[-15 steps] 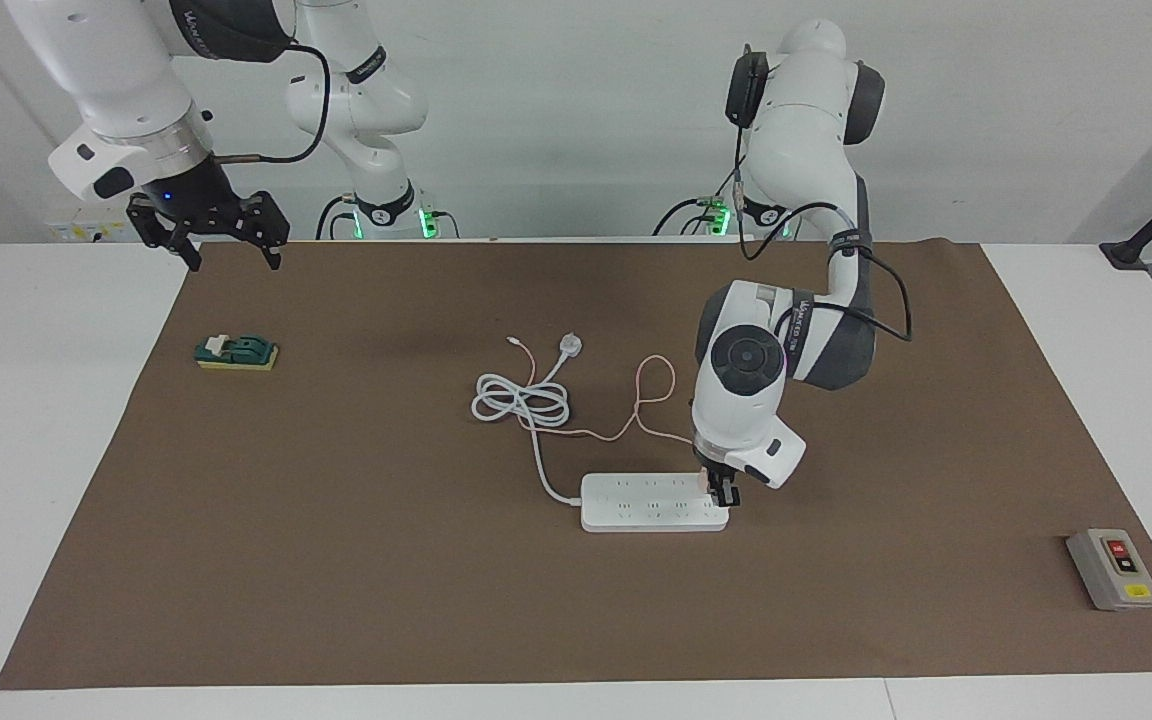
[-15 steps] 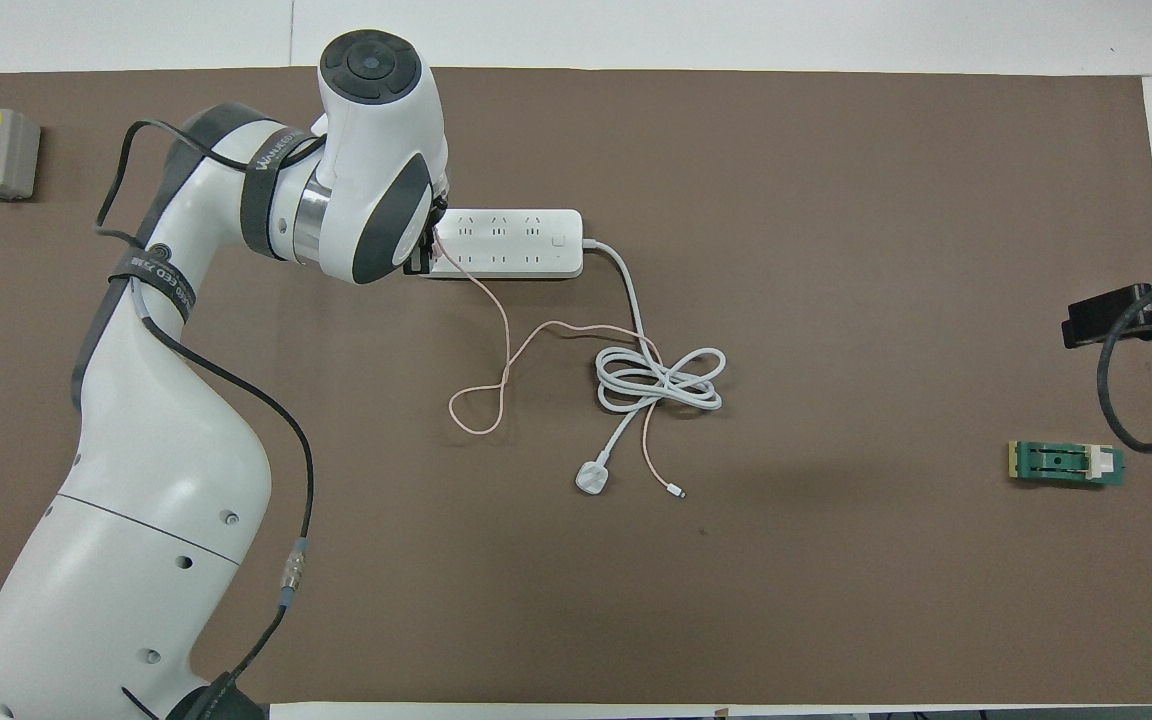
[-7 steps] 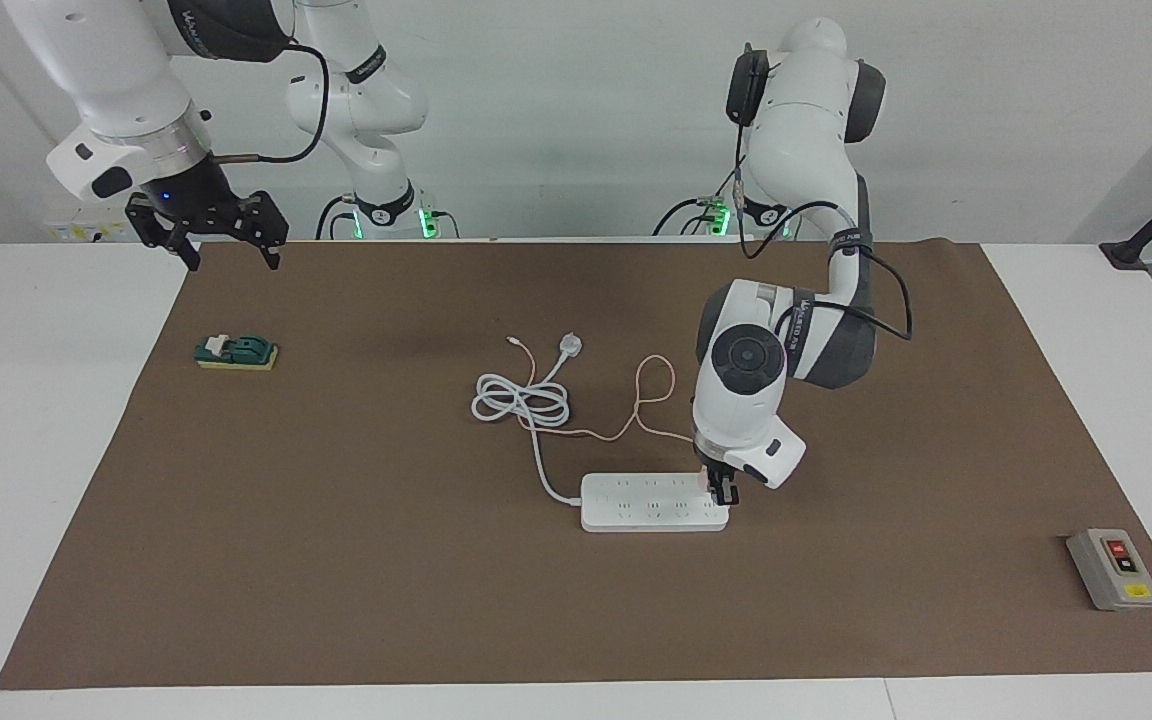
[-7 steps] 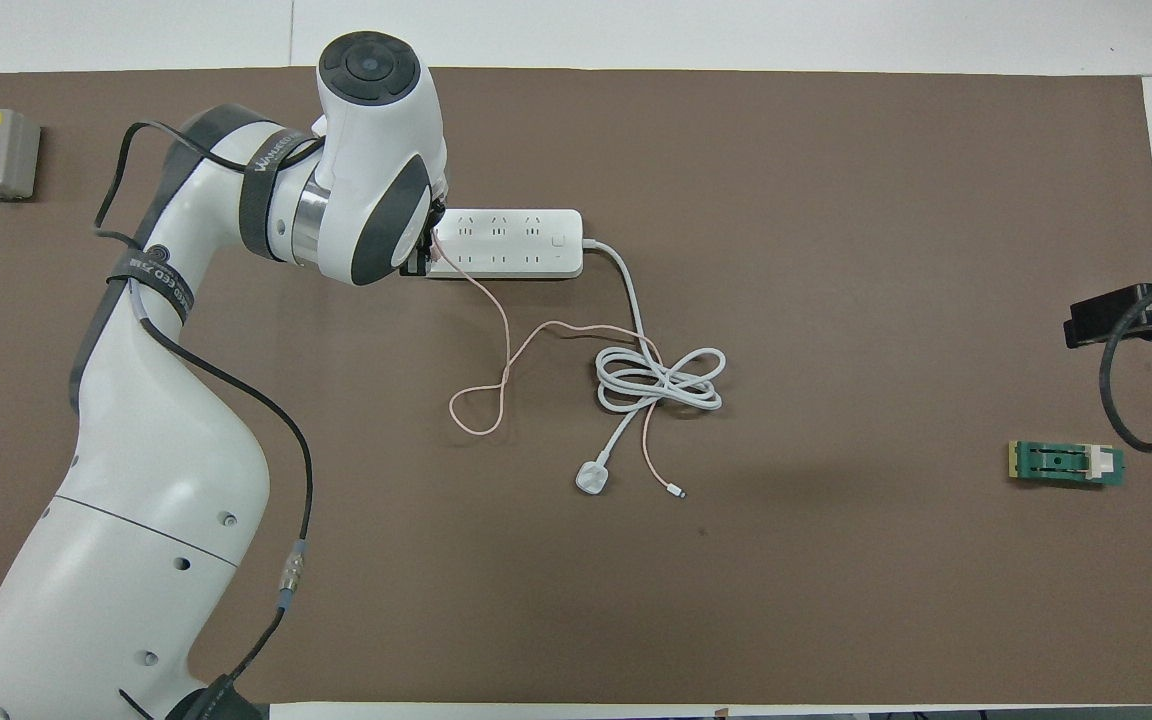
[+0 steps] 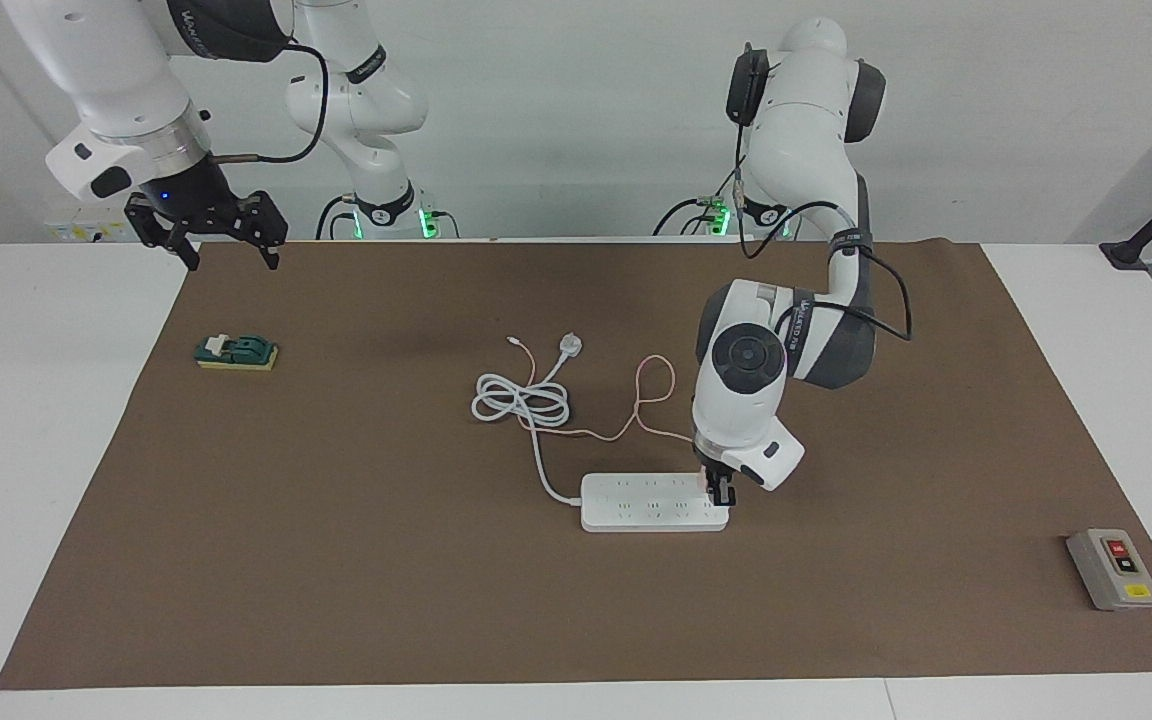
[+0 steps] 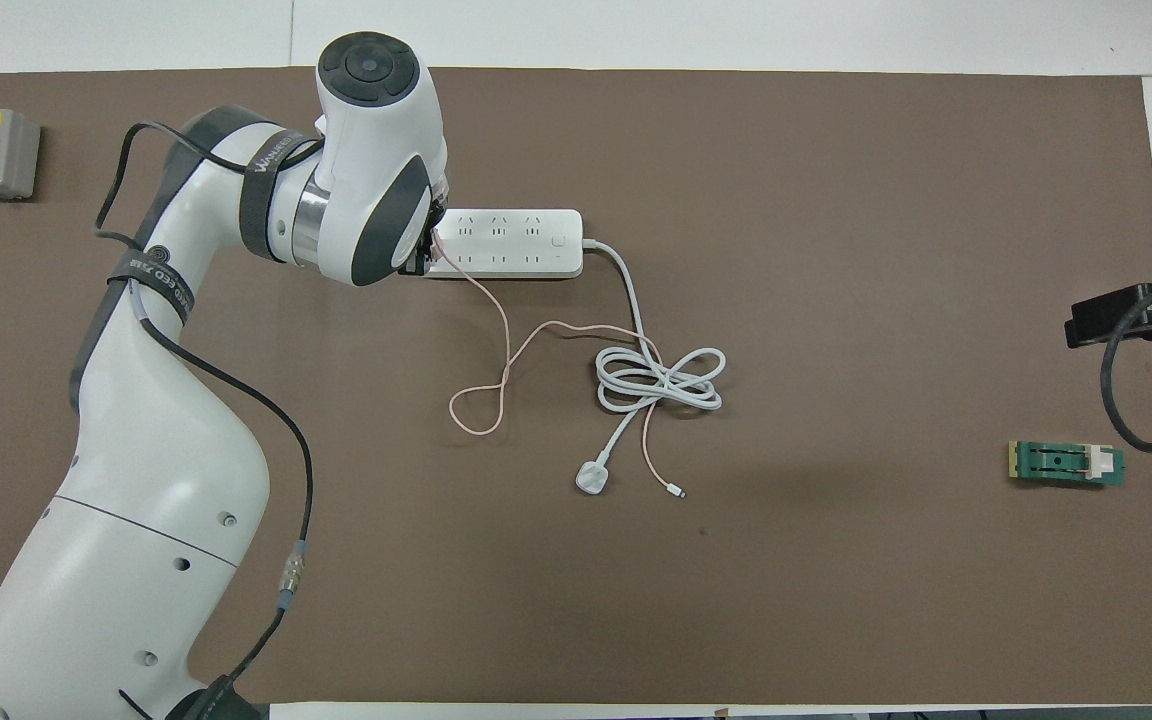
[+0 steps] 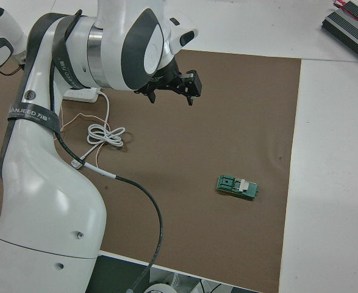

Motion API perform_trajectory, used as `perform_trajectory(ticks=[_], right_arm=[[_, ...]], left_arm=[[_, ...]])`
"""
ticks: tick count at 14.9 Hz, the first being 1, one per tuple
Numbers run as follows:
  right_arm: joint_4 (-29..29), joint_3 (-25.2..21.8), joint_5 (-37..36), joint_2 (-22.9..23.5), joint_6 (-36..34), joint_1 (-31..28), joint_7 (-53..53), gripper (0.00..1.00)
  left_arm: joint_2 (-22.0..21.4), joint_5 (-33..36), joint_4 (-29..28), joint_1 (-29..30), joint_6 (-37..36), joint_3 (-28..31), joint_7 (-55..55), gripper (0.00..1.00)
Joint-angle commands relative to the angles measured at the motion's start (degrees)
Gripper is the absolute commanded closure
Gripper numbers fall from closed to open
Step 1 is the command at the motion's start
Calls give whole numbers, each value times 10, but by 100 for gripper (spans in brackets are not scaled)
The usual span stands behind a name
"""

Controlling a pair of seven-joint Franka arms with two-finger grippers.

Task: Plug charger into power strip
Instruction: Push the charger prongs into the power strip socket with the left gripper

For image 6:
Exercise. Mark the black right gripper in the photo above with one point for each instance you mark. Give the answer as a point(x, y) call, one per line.
point(1096, 315)

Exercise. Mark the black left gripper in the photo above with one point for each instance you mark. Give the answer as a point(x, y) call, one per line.
point(416, 266)

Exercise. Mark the pink charger adapter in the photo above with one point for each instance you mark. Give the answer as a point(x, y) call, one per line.
point(440, 245)

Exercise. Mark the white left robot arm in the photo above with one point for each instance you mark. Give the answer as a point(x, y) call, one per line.
point(166, 480)

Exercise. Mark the white power strip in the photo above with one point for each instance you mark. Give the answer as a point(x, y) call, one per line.
point(526, 245)

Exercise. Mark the brown table mat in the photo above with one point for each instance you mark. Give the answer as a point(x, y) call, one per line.
point(436, 600)

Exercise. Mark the grey on-off switch box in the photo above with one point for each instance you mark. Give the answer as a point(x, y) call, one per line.
point(11, 150)

